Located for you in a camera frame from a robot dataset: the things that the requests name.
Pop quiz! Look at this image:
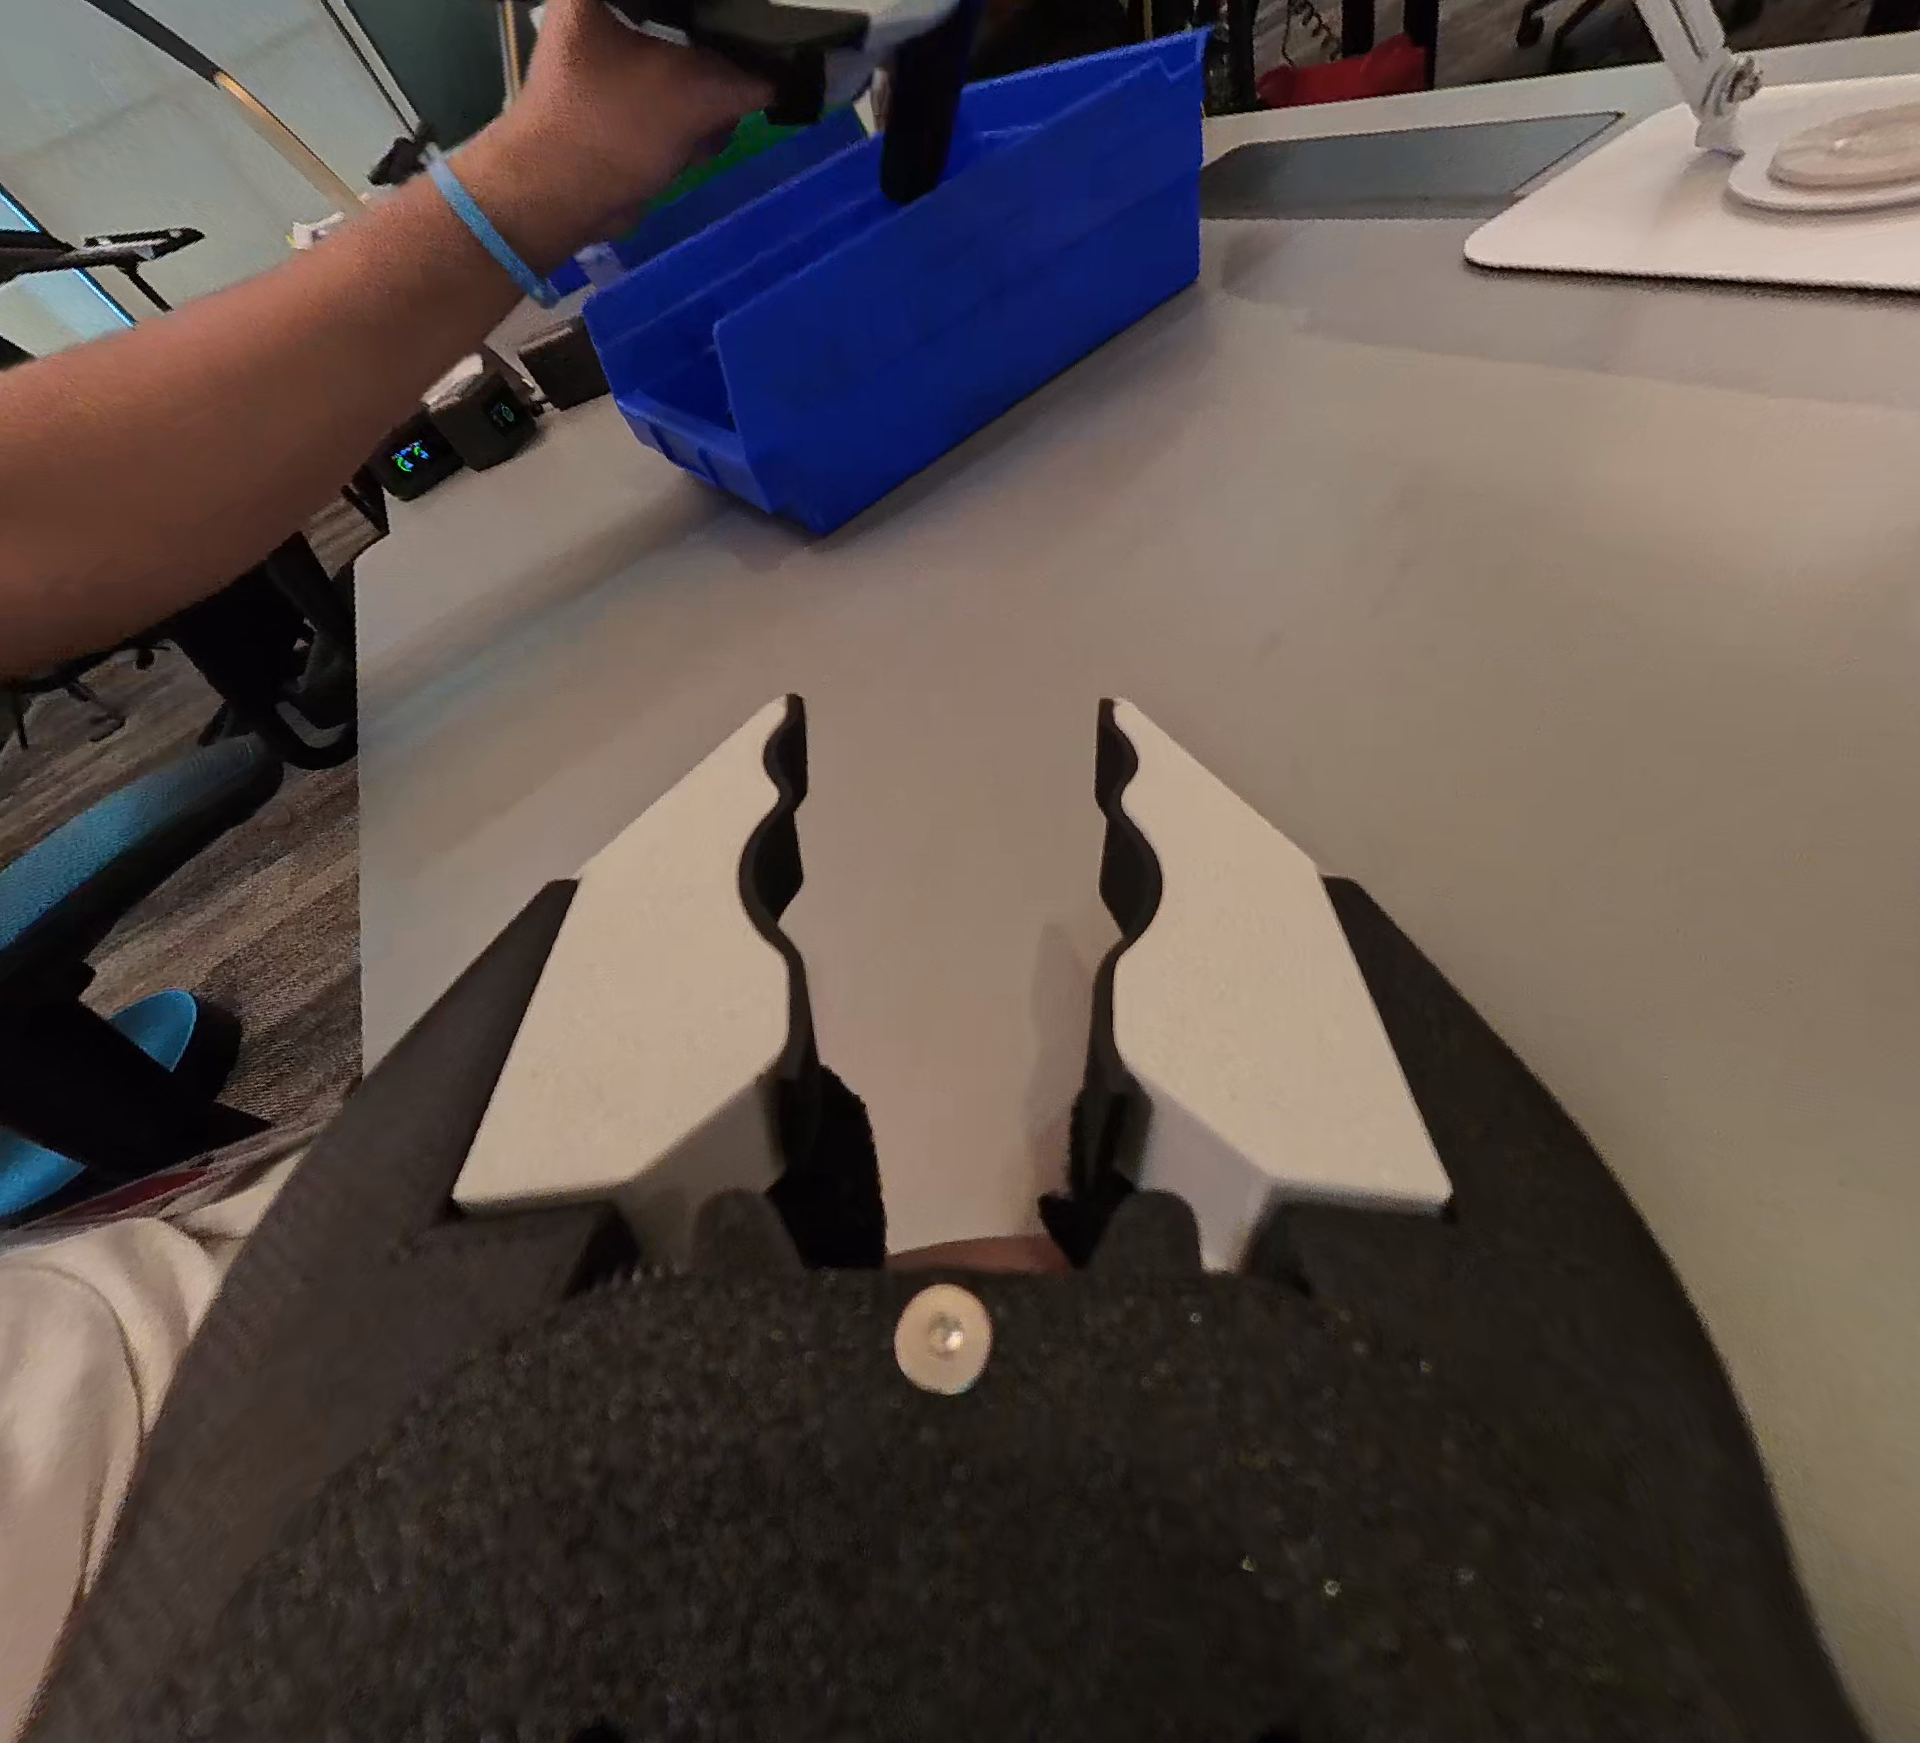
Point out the person's left forearm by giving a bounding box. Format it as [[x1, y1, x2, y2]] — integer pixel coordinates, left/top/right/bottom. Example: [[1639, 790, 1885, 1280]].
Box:
[[0, 169, 542, 687]]

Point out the person's left hand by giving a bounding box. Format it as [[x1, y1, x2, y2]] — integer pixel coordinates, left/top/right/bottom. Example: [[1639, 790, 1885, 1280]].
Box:
[[447, 0, 784, 278]]

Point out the dark desk mat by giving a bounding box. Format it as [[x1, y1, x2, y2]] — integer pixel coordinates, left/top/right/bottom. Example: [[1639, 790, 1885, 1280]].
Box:
[[1203, 111, 1633, 225]]

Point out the blue wristband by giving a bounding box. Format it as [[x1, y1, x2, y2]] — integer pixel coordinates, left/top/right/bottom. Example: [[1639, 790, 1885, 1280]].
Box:
[[424, 152, 559, 309]]

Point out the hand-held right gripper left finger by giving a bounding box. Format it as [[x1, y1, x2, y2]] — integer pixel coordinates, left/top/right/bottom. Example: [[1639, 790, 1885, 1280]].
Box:
[[450, 693, 890, 1272]]

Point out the black charger with display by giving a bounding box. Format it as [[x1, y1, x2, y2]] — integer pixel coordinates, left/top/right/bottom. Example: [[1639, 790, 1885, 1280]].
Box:
[[364, 412, 468, 502], [447, 369, 552, 474]]

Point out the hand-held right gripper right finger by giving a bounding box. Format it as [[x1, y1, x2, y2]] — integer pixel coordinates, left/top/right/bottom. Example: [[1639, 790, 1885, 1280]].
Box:
[[1037, 696, 1456, 1275]]

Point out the red floor bin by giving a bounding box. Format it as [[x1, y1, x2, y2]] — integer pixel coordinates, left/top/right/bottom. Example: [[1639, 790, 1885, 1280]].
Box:
[[1256, 30, 1430, 113]]

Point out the blue plastic bin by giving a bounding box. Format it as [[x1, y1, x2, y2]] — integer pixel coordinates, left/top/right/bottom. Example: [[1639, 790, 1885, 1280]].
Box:
[[583, 24, 1211, 539]]

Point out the small black box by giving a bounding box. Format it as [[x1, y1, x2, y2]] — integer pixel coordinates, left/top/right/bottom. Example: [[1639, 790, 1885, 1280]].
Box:
[[514, 318, 612, 413]]

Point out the blue bin with green liner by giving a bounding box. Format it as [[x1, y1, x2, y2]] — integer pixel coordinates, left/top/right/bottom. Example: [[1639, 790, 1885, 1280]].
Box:
[[546, 104, 876, 307]]

